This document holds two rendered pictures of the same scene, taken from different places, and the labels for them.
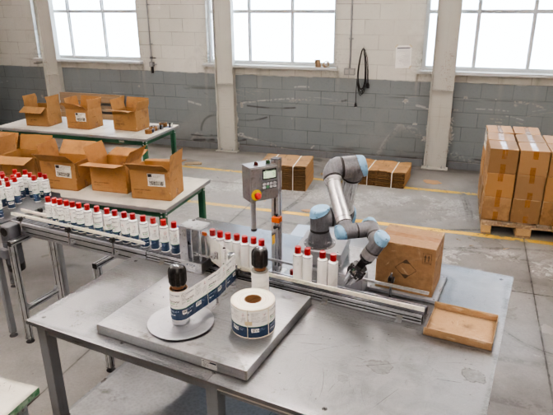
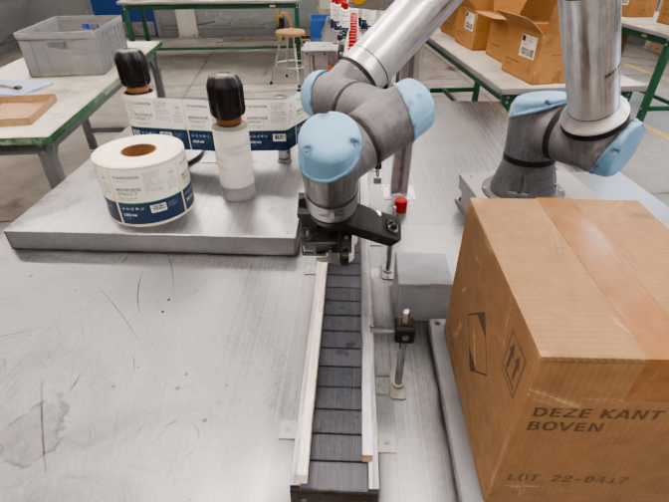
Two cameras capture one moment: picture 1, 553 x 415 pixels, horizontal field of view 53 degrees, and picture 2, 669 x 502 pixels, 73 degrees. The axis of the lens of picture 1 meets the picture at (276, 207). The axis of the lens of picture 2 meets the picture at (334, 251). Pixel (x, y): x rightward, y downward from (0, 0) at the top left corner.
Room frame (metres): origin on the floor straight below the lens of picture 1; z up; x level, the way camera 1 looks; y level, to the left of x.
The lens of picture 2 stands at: (2.20, -0.97, 1.43)
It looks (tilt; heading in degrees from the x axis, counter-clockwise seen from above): 35 degrees down; 66
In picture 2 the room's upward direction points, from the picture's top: straight up
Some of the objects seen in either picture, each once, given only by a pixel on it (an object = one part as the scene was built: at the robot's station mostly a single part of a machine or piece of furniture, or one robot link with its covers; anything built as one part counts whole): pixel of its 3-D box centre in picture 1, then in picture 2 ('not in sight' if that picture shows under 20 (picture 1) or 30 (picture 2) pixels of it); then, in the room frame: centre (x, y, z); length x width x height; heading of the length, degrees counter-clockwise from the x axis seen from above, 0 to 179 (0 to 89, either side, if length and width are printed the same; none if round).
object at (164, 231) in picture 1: (164, 235); not in sight; (3.00, 0.66, 0.98); 0.05 x 0.05 x 0.20
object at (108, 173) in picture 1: (117, 166); (523, 27); (4.49, 1.34, 0.96); 0.53 x 0.45 x 0.37; 163
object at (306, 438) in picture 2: (318, 286); (328, 232); (2.52, -0.22, 0.91); 1.07 x 0.01 x 0.02; 63
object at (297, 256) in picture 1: (297, 263); not in sight; (2.61, -0.11, 0.98); 0.05 x 0.05 x 0.20
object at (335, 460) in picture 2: (272, 278); (347, 189); (2.68, 0.02, 0.86); 1.65 x 0.08 x 0.04; 63
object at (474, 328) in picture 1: (461, 324); not in sight; (2.23, -0.87, 0.85); 0.30 x 0.26 x 0.04; 63
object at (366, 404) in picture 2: (324, 271); (362, 212); (2.58, -0.25, 0.96); 1.07 x 0.01 x 0.01; 63
